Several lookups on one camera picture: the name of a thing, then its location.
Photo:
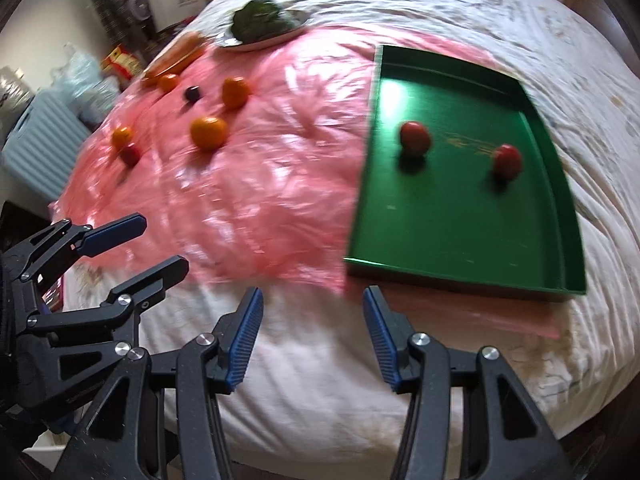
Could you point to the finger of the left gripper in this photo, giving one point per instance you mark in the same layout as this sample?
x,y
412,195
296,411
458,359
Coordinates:
x,y
140,289
44,257

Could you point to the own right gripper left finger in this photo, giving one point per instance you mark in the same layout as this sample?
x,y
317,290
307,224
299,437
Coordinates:
x,y
122,435

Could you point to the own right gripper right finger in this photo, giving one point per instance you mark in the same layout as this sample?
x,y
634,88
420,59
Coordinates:
x,y
505,436

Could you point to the large orange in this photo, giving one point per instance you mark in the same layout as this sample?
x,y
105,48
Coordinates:
x,y
209,133

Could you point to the red apple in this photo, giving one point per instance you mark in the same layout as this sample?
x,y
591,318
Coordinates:
x,y
507,162

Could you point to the red plum fruit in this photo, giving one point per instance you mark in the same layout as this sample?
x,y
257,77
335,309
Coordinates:
x,y
414,138

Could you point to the light blue suitcase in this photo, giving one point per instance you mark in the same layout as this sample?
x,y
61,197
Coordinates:
x,y
41,150

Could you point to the small red tomato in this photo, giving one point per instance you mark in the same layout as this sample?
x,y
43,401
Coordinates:
x,y
130,155

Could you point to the small orange at left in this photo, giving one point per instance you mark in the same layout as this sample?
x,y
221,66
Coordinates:
x,y
121,137

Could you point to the white floral bed quilt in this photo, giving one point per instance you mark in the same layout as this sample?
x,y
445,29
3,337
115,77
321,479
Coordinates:
x,y
323,401

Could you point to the grey printed sack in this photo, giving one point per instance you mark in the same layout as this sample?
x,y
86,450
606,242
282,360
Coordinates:
x,y
15,97

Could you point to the blue plastic bag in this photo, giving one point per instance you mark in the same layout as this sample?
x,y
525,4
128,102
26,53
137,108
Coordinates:
x,y
83,87

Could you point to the yellow red snack package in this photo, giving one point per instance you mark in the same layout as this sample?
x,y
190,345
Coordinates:
x,y
121,63

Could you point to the small orange near carrot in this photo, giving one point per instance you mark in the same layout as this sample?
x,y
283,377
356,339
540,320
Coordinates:
x,y
168,82

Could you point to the pink plastic sheet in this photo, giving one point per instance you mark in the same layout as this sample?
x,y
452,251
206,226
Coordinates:
x,y
271,208

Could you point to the dark purple plum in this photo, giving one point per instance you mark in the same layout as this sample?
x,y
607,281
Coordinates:
x,y
192,94

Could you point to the plaid hanging scarf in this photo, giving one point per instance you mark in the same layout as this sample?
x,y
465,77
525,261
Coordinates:
x,y
121,27

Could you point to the large orange mandarin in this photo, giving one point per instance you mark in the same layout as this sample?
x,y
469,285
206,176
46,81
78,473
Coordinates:
x,y
235,93

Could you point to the orange carrot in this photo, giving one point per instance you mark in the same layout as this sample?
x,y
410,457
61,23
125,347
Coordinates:
x,y
176,51

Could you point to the lower small fan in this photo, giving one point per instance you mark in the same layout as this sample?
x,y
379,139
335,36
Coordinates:
x,y
139,9

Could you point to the white paper bag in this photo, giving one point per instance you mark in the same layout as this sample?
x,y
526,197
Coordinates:
x,y
169,13

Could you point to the green rectangular tray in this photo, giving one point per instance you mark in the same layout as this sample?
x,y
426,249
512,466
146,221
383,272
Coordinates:
x,y
444,219

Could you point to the green leafy vegetable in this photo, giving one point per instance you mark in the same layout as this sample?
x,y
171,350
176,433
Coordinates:
x,y
261,19

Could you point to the white round plate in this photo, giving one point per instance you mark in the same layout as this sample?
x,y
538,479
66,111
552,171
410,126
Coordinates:
x,y
225,40

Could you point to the wooden headboard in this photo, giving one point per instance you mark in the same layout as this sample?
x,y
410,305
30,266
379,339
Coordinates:
x,y
597,13

